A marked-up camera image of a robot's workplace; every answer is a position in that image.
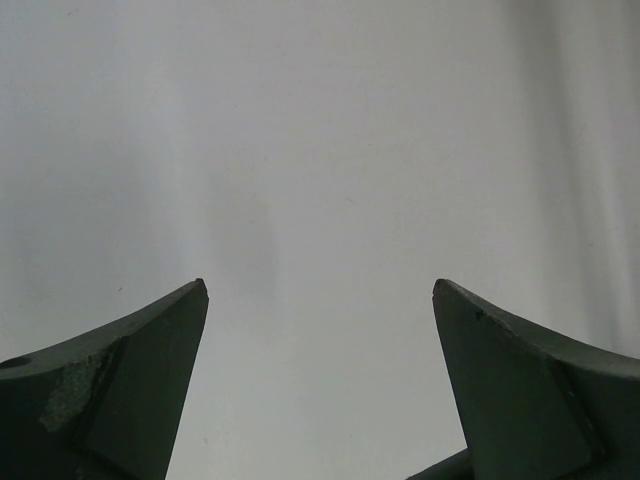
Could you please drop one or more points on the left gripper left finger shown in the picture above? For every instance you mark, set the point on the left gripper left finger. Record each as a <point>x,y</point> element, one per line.
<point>106,404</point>

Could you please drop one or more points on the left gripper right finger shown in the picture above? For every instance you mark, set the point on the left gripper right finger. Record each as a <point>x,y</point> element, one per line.
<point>534,403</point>

